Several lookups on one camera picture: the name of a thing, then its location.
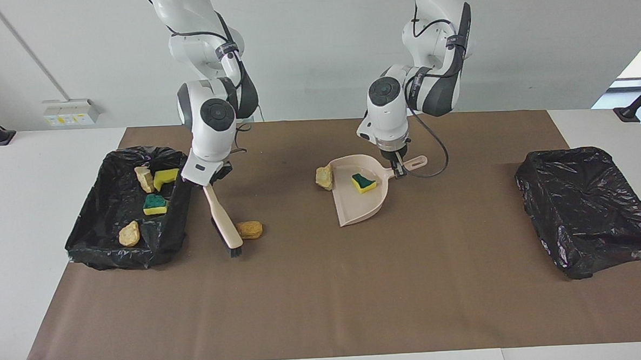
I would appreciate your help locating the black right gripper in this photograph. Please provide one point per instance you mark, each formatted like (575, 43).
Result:
(222, 171)

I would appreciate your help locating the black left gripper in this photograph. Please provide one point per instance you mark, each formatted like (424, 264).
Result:
(394, 154)

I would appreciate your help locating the small yellow-green sponge piece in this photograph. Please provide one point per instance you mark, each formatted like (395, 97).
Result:
(364, 183)

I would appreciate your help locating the beige hand brush black bristles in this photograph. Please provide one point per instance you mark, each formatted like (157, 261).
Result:
(224, 222)

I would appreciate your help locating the plain yellow sponge piece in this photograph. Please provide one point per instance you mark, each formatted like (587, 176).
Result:
(164, 178)

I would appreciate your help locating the pale pink plastic dustpan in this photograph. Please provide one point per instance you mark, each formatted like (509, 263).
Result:
(357, 208)

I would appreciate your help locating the brown fried croquette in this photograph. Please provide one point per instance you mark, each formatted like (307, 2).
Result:
(249, 230)

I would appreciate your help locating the beige rock-like bread chunk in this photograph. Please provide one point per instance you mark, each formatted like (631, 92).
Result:
(325, 178)

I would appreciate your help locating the orange striped croissant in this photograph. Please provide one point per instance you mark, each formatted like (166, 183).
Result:
(130, 234)
(145, 179)

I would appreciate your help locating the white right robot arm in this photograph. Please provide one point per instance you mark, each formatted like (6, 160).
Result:
(210, 141)

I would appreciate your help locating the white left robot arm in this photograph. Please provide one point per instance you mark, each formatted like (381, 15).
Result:
(388, 117)

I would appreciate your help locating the bin lined with black bag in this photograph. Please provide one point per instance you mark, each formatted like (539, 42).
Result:
(95, 233)
(587, 211)

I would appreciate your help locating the brown paper table mat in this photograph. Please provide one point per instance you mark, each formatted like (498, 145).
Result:
(412, 306)

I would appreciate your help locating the white wall socket strip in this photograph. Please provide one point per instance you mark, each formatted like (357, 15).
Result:
(68, 112)

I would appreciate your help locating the grey wall conduit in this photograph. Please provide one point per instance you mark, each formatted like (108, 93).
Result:
(30, 52)

